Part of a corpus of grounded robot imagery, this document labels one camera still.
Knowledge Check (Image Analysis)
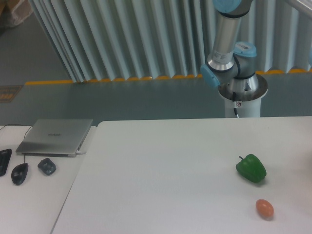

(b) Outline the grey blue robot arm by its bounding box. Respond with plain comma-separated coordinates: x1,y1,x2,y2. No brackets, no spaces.
201,0,312,101

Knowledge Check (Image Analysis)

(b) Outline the green bell pepper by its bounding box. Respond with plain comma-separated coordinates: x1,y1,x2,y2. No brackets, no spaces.
235,154,267,183

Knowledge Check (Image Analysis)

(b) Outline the corrugated metal partition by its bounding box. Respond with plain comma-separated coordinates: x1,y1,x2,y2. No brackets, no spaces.
30,0,312,82

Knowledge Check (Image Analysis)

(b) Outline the silver closed laptop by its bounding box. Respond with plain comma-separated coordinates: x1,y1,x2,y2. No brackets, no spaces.
16,119,93,157

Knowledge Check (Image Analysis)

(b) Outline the dark grey small controller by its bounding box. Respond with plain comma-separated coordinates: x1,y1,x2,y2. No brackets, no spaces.
38,158,57,176

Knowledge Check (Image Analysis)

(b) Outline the brown egg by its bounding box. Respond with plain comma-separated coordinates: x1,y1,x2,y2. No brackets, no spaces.
255,199,274,217

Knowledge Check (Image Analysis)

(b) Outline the black computer mouse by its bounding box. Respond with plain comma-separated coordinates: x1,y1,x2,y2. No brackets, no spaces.
11,163,29,185

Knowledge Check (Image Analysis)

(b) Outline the black keyboard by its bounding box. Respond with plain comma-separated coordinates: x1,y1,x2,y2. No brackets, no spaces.
0,149,12,176

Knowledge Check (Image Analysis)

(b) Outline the cardboard box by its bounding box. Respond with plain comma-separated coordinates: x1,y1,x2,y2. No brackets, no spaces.
0,0,33,29

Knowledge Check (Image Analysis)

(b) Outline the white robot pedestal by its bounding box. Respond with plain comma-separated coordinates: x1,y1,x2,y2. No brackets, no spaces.
218,74,268,118

